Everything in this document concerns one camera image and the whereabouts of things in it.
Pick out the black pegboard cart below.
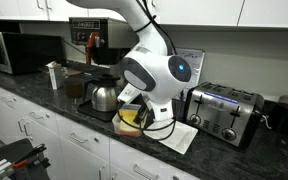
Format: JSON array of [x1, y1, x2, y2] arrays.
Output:
[[0, 138, 51, 180]]

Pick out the brown cup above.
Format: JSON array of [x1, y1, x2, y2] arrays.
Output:
[[63, 77, 83, 98]]

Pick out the white square plate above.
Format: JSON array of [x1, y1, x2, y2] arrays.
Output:
[[144, 120, 198, 155]]

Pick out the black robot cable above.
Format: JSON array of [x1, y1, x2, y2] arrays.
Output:
[[117, 0, 178, 142]]

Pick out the silver four-slot toaster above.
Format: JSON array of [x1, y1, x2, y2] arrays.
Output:
[[184, 82, 264, 148]]

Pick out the yellow toasted bread slice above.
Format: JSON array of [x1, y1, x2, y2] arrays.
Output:
[[119, 109, 139, 128]]

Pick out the commercial coffee maker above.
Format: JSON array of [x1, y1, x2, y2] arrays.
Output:
[[69, 17, 137, 122]]

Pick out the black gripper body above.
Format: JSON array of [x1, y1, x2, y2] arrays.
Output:
[[133, 105, 149, 124]]

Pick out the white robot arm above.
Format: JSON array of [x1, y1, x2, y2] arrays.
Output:
[[67, 0, 191, 121]]

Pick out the black microwave oven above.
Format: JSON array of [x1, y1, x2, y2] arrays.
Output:
[[0, 32, 65, 75]]

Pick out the orange black clamp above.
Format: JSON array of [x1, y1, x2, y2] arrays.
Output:
[[12, 144, 49, 168]]

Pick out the steel coffee carafe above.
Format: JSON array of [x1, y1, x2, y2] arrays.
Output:
[[91, 74, 120, 112]]

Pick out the small whiteboard with writing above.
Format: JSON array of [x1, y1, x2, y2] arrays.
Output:
[[176, 48, 205, 100]]

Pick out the clear plastic lunch box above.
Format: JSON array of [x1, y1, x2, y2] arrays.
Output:
[[112, 104, 141, 137]]

